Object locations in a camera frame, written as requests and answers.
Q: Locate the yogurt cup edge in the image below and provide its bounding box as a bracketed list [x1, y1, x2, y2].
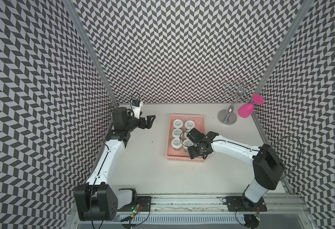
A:
[182, 139, 194, 152]
[171, 138, 183, 151]

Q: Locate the red label yogurt cup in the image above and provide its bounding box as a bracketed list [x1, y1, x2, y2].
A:
[184, 120, 195, 130]

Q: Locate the green label yogurt cup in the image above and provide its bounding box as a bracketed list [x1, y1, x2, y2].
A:
[172, 128, 183, 138]

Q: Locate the pink plastic basket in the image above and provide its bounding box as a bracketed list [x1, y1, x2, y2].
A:
[165, 114, 206, 162]

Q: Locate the beige label yogurt cup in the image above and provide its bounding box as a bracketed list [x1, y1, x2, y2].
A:
[173, 119, 184, 129]

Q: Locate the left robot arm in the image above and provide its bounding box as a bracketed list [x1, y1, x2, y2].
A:
[74, 107, 156, 222]

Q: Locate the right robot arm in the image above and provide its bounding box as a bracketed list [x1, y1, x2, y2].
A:
[187, 128, 285, 209]

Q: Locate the magenta plastic wine glass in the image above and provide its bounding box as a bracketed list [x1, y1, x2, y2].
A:
[238, 94, 265, 118]

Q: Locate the silver metal cup stand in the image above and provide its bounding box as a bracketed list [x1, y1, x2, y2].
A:
[217, 82, 252, 126]

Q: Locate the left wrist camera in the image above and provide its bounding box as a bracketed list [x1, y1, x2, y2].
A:
[131, 99, 143, 119]

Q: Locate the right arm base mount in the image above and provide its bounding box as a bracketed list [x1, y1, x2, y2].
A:
[223, 196, 268, 213]

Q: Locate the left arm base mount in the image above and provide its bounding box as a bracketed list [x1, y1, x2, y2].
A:
[117, 196, 152, 213]

